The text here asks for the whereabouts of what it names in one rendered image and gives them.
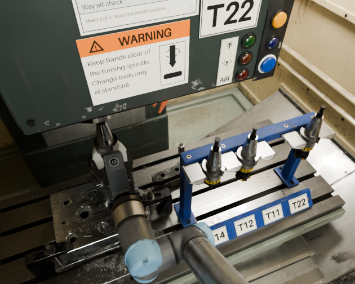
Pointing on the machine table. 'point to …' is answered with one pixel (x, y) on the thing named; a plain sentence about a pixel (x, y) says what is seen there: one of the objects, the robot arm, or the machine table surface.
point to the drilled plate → (84, 242)
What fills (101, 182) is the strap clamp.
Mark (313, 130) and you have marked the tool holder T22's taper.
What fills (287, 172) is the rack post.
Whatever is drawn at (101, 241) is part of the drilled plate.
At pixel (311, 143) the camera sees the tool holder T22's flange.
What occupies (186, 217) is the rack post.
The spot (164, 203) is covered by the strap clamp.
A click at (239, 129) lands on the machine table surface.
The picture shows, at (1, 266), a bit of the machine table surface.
